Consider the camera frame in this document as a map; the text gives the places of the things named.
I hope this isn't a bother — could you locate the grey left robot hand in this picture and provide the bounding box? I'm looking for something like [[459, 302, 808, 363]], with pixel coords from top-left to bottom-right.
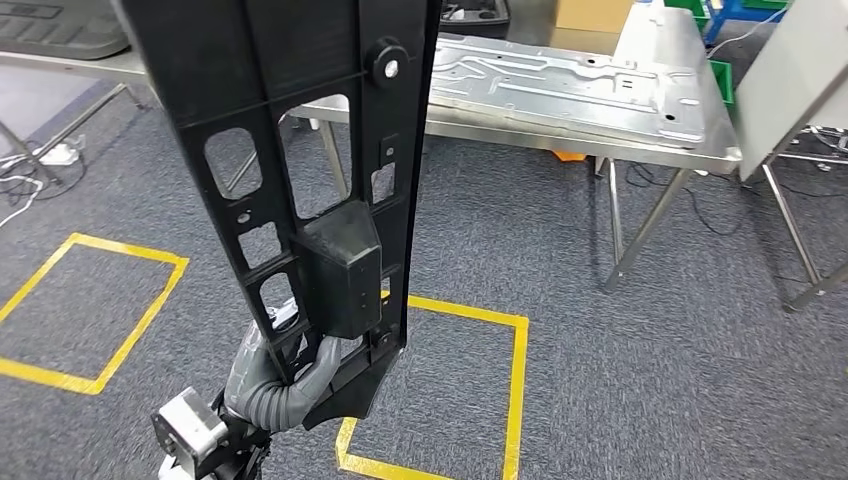
[[225, 298, 343, 407]]

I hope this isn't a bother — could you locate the black plastic panel part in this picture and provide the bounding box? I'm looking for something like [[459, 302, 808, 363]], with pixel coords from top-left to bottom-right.
[[119, 0, 444, 432]]

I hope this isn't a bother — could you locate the clear plastic hand wrap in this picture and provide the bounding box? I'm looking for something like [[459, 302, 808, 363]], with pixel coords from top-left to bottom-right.
[[225, 298, 299, 405]]

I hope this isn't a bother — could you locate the yellow floor tape square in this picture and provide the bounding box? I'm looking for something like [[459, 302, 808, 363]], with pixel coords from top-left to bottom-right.
[[0, 231, 191, 397], [334, 294, 531, 480]]

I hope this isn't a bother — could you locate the white power strip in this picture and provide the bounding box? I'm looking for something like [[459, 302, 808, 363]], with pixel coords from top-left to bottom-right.
[[38, 140, 82, 167]]

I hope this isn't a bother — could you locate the stainless steel table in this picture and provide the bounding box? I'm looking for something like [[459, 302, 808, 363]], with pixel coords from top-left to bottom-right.
[[288, 6, 743, 293], [761, 122, 848, 314], [0, 49, 164, 187]]

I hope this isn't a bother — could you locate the dark grey moulded mat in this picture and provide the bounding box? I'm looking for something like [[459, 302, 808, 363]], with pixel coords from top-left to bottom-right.
[[0, 0, 130, 61]]

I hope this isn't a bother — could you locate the black plastic case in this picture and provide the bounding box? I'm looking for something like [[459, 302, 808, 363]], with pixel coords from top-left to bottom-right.
[[440, 0, 511, 40]]

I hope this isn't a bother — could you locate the stamped sheet metal panel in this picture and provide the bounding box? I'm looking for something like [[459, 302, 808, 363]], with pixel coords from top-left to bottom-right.
[[427, 33, 707, 148]]

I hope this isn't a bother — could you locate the brown cardboard box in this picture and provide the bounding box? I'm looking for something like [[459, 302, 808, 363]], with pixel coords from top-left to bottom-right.
[[549, 0, 636, 56]]

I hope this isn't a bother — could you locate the green plastic bin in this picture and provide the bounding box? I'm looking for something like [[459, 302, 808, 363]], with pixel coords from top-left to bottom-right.
[[708, 59, 735, 107], [664, 0, 711, 29]]

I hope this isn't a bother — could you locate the blue metal cart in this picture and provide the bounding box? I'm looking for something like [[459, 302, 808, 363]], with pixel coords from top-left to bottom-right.
[[702, 0, 793, 44]]

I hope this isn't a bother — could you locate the white board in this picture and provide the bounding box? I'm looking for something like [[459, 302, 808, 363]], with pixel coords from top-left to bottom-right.
[[733, 0, 848, 181]]

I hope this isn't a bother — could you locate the white cable bundle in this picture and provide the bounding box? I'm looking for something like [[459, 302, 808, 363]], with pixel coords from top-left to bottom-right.
[[0, 152, 46, 230]]

